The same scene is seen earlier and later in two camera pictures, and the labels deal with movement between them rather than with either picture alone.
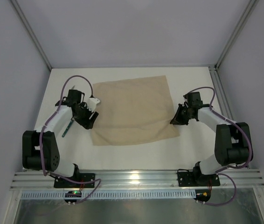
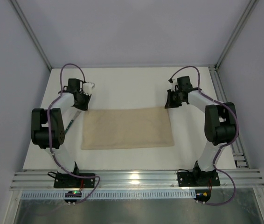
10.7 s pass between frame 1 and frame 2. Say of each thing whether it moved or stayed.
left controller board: stayed
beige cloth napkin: moved
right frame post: stayed
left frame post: stayed
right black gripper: moved
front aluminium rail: stayed
